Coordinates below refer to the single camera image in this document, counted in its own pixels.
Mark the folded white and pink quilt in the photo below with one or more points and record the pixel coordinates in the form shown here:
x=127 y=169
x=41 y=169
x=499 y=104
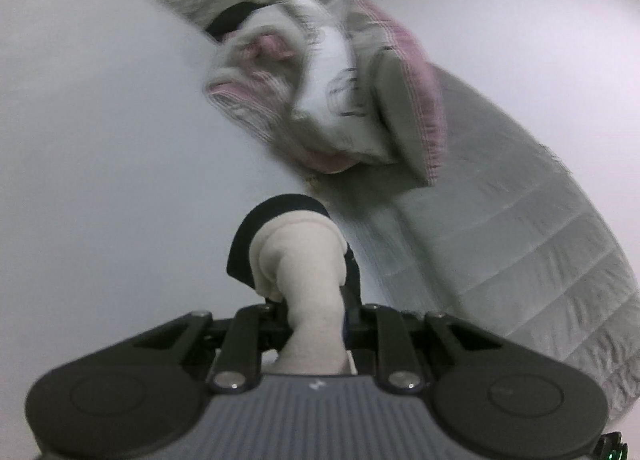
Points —
x=255 y=85

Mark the black item behind quilt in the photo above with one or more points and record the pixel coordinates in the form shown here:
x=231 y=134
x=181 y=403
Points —
x=230 y=22

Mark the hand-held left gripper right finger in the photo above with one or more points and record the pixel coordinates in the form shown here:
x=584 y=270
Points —
x=357 y=327

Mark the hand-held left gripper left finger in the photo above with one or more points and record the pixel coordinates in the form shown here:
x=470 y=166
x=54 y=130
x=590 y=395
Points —
x=270 y=322

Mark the grey bed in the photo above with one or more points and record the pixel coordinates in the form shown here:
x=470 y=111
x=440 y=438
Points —
x=100 y=140

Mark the cream and black sweatshirt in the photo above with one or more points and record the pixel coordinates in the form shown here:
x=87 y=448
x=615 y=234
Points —
x=305 y=265

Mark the pink and grey pillow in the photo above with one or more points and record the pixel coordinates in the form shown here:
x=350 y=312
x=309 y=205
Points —
x=410 y=90

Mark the grey quilted headboard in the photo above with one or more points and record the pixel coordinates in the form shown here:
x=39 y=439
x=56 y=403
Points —
x=525 y=240

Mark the white flower-print pillow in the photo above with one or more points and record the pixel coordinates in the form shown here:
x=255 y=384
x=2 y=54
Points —
x=330 y=90

